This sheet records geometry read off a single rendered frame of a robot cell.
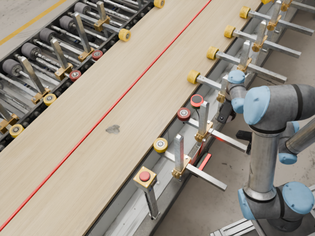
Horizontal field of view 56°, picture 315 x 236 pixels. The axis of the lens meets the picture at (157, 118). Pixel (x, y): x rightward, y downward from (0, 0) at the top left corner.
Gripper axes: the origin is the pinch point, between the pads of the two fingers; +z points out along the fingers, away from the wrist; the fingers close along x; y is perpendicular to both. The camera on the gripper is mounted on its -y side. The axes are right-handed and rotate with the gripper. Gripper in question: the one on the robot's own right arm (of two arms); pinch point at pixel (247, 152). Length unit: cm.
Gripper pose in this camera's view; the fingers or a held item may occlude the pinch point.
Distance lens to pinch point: 176.0
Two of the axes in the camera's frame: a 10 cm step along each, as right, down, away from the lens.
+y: 8.2, 4.3, -3.7
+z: 0.7, 5.7, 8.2
